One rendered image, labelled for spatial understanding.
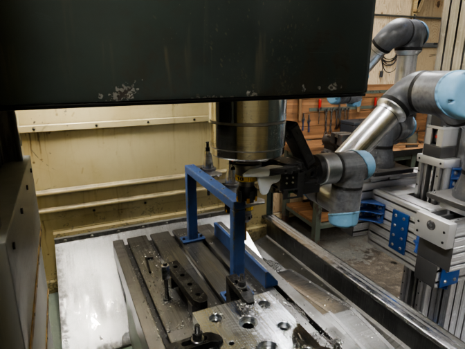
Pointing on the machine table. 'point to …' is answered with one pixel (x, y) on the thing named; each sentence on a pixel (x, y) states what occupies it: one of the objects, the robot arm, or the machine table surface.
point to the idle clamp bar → (182, 279)
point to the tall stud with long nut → (165, 280)
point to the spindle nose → (248, 129)
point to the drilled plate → (231, 322)
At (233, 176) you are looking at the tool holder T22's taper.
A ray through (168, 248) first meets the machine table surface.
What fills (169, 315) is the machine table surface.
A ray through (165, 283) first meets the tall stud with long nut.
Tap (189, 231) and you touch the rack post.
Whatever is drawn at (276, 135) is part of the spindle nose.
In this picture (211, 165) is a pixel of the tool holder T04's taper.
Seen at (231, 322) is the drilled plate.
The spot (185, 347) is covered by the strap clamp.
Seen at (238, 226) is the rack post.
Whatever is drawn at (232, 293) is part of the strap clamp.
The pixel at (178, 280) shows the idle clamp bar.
